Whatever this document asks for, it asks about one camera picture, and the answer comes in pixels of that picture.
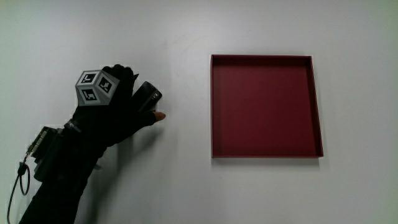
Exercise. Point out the black stapler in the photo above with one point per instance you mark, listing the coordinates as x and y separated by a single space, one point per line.
147 95

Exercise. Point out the black wrist sensor module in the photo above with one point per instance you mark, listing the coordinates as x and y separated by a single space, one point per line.
46 149

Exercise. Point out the white desk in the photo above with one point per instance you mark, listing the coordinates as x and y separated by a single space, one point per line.
192 193

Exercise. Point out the red square tray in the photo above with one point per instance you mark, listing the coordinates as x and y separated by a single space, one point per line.
264 109

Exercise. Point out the person's left forearm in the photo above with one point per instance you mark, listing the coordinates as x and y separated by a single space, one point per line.
65 186

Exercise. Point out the person's left hand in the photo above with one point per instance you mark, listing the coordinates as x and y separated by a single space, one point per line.
121 118

